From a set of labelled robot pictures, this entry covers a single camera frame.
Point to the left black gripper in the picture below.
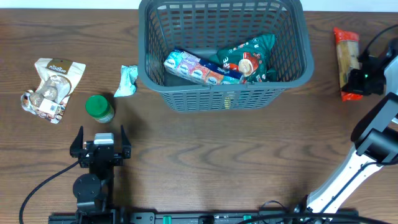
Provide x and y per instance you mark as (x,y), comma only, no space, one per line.
(100,152)

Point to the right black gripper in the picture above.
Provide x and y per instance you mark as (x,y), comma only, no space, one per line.
(354,82)

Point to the green lidded jar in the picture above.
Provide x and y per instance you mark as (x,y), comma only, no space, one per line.
(99,108)

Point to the Kleenex tissue pack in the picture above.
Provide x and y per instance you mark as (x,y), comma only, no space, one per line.
(197,70)

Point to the green Nescafe coffee bag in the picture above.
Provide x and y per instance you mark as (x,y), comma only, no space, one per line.
(249,58)

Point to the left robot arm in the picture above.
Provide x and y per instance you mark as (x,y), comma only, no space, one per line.
(93,190)

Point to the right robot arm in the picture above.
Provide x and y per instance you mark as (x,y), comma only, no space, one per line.
(374,143)

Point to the beige mushroom snack bag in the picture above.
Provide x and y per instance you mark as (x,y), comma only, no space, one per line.
(58,80)

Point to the light teal small packet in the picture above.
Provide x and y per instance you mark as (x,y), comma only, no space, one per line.
(127,86)

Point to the grey plastic basket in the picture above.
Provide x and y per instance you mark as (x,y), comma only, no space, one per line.
(210,55)

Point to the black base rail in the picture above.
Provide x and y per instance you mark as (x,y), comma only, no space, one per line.
(161,218)

